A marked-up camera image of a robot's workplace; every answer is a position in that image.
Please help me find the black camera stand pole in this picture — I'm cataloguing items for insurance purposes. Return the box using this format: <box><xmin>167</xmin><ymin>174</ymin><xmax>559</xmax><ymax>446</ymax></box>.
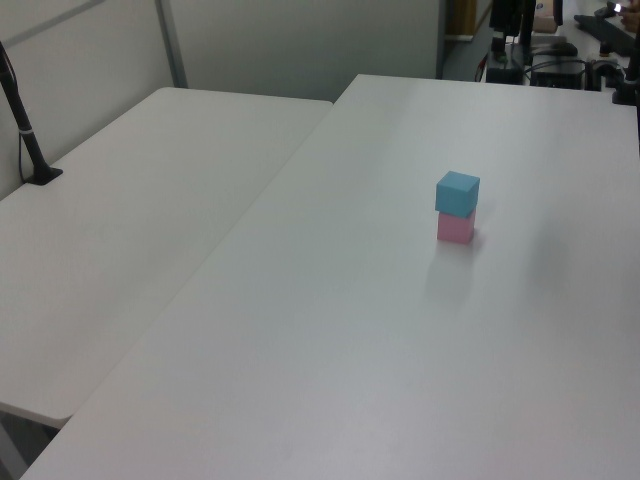
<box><xmin>0</xmin><ymin>41</ymin><xmax>65</xmax><ymax>188</ymax></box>

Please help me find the thin black pole cable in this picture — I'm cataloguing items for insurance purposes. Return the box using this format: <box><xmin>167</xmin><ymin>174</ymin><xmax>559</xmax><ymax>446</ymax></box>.
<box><xmin>17</xmin><ymin>130</ymin><xmax>39</xmax><ymax>184</ymax></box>

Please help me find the black clamp mount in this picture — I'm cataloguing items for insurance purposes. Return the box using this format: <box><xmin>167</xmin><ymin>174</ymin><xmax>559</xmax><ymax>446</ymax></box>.
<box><xmin>611</xmin><ymin>53</ymin><xmax>640</xmax><ymax>107</ymax></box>

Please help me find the tan cardboard box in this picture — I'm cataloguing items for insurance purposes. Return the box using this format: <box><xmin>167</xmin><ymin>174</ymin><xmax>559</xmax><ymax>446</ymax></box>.
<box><xmin>532</xmin><ymin>0</ymin><xmax>559</xmax><ymax>34</ymax></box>

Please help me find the small black electronics box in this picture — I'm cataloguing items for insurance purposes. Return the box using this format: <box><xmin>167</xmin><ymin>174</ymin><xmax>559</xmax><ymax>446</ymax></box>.
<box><xmin>485</xmin><ymin>67</ymin><xmax>524</xmax><ymax>85</ymax></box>

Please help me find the tan wooden panel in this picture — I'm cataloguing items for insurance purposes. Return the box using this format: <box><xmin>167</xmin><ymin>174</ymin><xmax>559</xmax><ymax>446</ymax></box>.
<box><xmin>444</xmin><ymin>0</ymin><xmax>477</xmax><ymax>41</ymax></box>

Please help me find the dark grey computer mouse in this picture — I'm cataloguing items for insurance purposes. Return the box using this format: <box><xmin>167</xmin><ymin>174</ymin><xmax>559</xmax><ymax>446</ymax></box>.
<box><xmin>542</xmin><ymin>41</ymin><xmax>580</xmax><ymax>58</ymax></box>

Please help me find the large black electronics box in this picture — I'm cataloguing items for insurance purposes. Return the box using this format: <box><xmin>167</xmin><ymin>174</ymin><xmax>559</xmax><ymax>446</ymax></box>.
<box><xmin>530</xmin><ymin>59</ymin><xmax>587</xmax><ymax>91</ymax></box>

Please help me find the pink cube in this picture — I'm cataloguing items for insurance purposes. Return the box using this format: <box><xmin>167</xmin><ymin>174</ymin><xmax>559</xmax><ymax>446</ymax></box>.
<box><xmin>436</xmin><ymin>209</ymin><xmax>476</xmax><ymax>246</ymax></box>

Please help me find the black keyboard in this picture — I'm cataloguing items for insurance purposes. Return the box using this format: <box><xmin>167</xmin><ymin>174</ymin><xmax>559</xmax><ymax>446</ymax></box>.
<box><xmin>573</xmin><ymin>13</ymin><xmax>635</xmax><ymax>56</ymax></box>

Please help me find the blue cube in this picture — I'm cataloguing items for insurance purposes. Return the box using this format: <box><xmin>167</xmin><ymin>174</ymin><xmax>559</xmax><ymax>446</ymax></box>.
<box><xmin>433</xmin><ymin>170</ymin><xmax>482</xmax><ymax>220</ymax></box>

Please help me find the black upright device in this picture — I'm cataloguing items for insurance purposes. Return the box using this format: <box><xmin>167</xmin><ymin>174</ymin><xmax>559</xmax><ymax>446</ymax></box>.
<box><xmin>488</xmin><ymin>0</ymin><xmax>535</xmax><ymax>67</ymax></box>

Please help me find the grey partition frame post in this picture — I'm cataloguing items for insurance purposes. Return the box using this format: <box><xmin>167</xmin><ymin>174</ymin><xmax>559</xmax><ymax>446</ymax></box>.
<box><xmin>153</xmin><ymin>0</ymin><xmax>189</xmax><ymax>90</ymax></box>

